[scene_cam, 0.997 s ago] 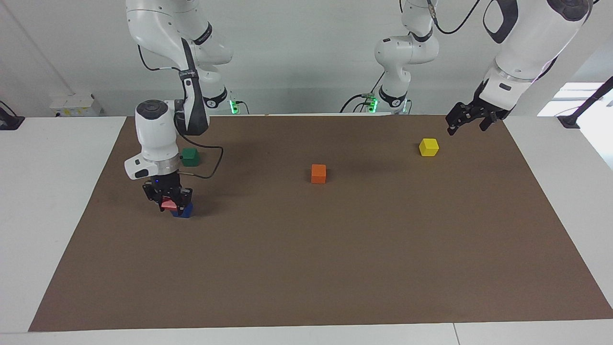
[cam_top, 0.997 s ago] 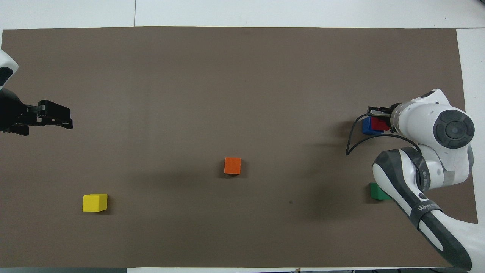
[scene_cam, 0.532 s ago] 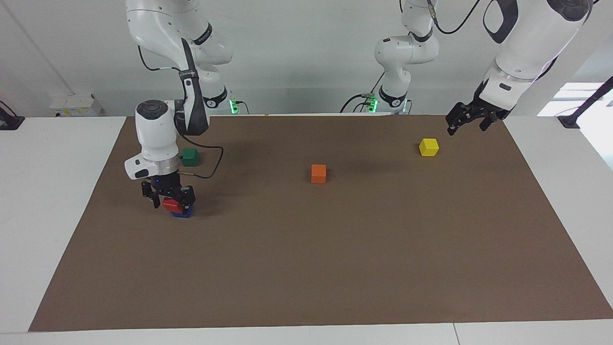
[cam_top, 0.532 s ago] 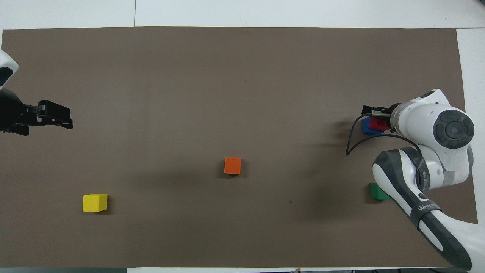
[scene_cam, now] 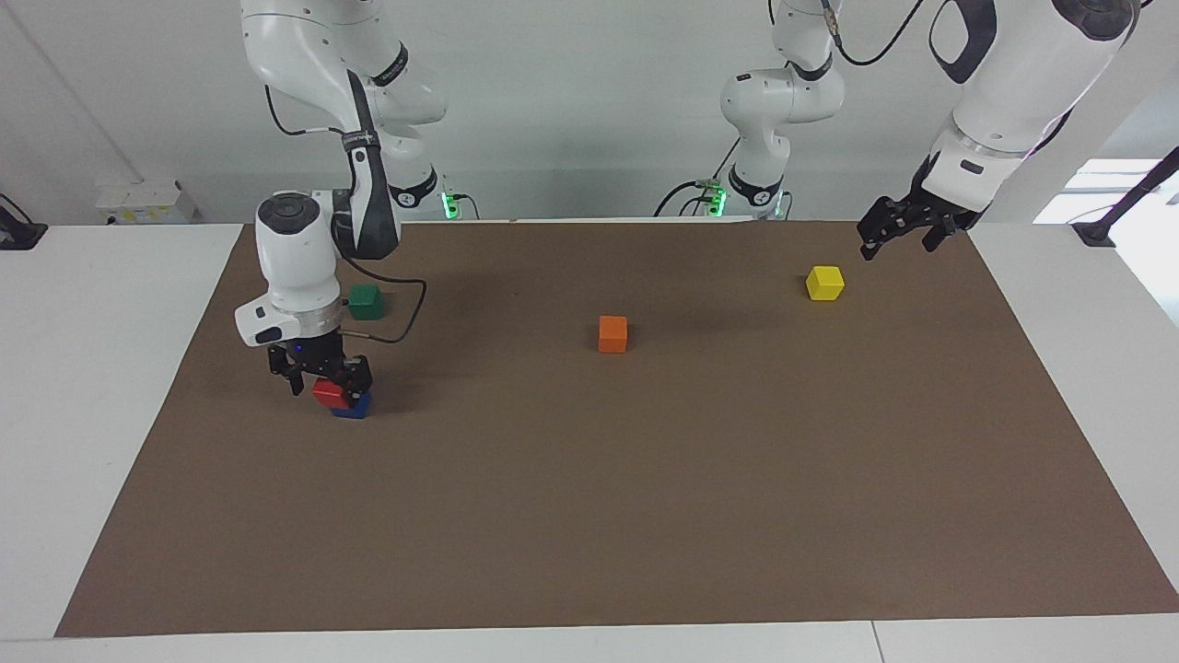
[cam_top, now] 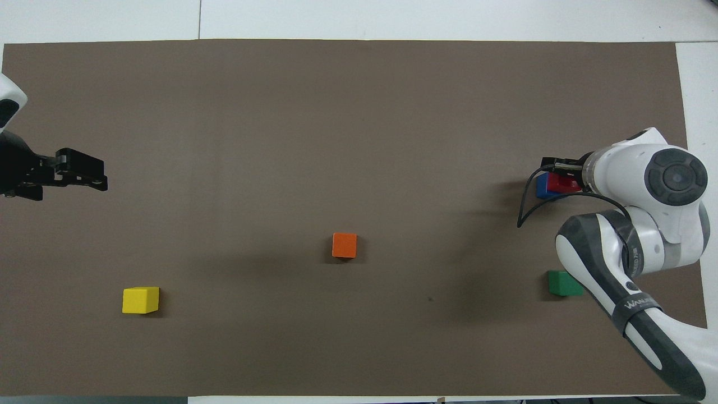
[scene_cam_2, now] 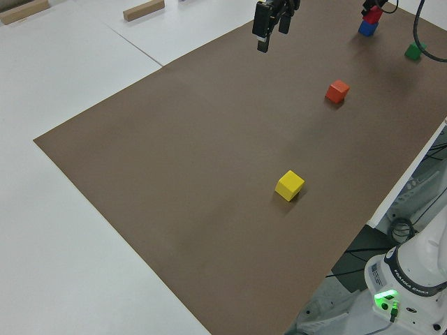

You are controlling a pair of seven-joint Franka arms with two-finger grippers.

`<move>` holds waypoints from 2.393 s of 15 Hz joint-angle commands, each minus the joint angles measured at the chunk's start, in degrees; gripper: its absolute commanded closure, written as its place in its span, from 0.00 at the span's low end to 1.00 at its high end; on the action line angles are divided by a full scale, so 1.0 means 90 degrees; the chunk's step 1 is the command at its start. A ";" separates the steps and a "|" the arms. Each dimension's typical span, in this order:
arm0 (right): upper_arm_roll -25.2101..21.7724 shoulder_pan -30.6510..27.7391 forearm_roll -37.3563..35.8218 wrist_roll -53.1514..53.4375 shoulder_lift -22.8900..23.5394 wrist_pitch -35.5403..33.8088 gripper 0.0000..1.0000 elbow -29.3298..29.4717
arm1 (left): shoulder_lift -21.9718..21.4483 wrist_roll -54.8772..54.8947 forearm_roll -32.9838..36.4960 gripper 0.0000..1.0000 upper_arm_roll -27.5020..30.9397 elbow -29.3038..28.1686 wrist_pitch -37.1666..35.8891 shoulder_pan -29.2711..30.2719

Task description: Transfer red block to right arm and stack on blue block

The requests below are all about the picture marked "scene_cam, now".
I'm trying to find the white power box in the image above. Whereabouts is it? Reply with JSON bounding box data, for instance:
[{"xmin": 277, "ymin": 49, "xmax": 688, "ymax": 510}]
[{"xmin": 96, "ymin": 180, "xmax": 199, "ymax": 226}]

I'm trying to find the black left base cable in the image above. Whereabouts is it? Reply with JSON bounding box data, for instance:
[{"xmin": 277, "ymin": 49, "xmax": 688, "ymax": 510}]
[{"xmin": 654, "ymin": 138, "xmax": 742, "ymax": 218}]

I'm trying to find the black angled stand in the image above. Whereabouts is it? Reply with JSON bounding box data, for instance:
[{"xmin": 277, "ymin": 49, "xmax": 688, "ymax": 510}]
[{"xmin": 1071, "ymin": 145, "xmax": 1179, "ymax": 248}]

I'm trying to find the brown table mat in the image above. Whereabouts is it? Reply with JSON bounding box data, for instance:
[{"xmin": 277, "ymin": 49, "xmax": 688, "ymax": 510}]
[{"xmin": 55, "ymin": 219, "xmax": 1179, "ymax": 638}]

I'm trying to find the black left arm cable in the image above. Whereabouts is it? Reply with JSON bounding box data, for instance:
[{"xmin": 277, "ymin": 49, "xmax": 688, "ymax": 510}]
[{"xmin": 823, "ymin": 0, "xmax": 927, "ymax": 68}]

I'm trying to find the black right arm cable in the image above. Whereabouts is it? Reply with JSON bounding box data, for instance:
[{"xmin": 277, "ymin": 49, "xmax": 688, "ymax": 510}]
[{"xmin": 339, "ymin": 258, "xmax": 428, "ymax": 345}]

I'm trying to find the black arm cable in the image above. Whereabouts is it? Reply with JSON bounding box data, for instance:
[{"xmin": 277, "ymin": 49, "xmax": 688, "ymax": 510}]
[
  {"xmin": 339, "ymin": 258, "xmax": 428, "ymax": 345},
  {"xmin": 823, "ymin": 0, "xmax": 927, "ymax": 68}
]

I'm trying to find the black clamp mount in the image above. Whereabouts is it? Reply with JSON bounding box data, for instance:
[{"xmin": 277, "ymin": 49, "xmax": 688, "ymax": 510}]
[{"xmin": 0, "ymin": 193, "xmax": 49, "ymax": 251}]

